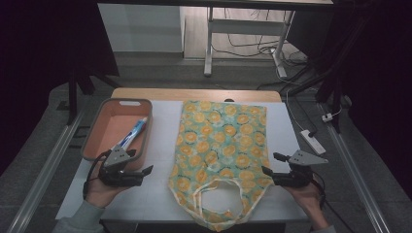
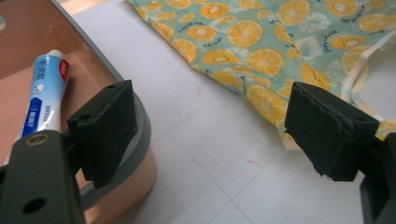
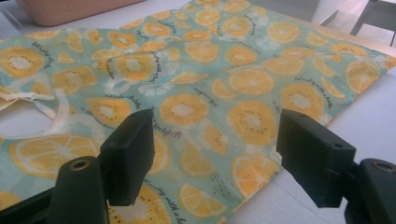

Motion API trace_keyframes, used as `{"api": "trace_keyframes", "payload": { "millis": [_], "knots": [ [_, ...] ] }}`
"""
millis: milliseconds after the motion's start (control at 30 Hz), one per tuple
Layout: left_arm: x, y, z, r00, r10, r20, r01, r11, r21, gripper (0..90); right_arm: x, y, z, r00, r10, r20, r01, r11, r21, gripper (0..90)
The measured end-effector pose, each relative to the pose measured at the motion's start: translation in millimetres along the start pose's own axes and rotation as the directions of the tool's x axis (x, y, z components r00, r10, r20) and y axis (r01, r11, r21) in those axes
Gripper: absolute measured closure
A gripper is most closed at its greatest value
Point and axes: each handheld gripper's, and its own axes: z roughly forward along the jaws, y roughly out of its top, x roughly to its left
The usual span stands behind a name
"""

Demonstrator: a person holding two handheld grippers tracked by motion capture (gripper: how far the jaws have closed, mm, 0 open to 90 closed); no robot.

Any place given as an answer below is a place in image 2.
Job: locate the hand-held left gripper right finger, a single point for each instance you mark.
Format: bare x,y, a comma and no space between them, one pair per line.
320,133

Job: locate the blue and white toothpaste tube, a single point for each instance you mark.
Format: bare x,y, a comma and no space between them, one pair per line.
46,90

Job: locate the fruit print cloth bag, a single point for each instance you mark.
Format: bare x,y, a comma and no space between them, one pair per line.
249,34

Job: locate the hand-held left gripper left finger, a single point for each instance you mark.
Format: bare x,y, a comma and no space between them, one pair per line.
107,130

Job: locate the pink basket with grey rim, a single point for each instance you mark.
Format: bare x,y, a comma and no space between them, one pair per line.
18,93

